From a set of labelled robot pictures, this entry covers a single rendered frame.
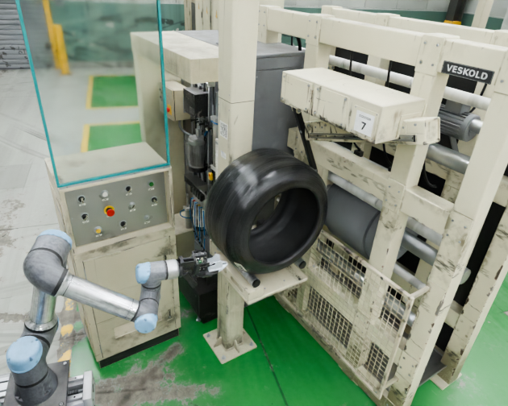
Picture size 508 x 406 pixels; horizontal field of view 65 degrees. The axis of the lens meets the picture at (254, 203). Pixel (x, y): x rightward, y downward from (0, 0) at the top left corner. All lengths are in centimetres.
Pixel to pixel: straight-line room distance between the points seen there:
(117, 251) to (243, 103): 104
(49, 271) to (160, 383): 142
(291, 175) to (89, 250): 112
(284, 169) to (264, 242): 58
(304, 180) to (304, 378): 141
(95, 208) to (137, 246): 32
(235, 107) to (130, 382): 175
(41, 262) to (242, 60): 112
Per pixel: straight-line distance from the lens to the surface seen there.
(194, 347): 285
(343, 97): 167
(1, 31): 1072
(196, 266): 158
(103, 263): 230
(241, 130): 193
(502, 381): 320
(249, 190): 165
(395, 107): 160
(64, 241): 158
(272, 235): 218
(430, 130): 165
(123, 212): 223
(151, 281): 157
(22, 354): 176
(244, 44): 184
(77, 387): 198
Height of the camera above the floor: 218
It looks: 30 degrees down
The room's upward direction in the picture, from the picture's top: 3 degrees clockwise
